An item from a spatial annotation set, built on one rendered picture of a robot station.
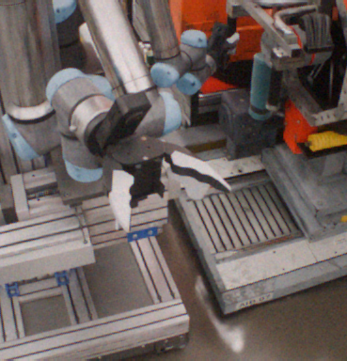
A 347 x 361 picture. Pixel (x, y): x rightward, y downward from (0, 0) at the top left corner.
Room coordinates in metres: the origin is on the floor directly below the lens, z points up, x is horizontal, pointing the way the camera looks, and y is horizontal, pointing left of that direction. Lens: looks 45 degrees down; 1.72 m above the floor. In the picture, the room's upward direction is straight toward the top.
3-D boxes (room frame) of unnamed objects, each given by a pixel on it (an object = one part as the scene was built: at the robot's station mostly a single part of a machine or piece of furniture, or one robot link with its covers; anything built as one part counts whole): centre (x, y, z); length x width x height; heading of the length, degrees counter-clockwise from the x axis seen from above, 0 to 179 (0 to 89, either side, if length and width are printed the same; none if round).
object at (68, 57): (1.45, 0.35, 0.87); 0.15 x 0.15 x 0.10
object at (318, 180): (1.58, -0.64, 0.32); 0.40 x 0.30 x 0.28; 17
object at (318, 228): (1.59, -0.64, 0.13); 0.50 x 0.36 x 0.10; 17
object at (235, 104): (1.84, -0.42, 0.26); 0.42 x 0.18 x 0.35; 107
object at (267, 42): (1.51, -0.41, 0.85); 0.21 x 0.14 x 0.14; 107
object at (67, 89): (0.69, 0.15, 1.21); 0.11 x 0.08 x 0.09; 33
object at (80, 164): (0.70, 0.14, 1.11); 0.11 x 0.08 x 0.11; 123
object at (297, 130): (1.55, -0.51, 0.48); 0.16 x 0.12 x 0.17; 107
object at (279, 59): (1.31, -0.33, 0.93); 0.09 x 0.05 x 0.05; 107
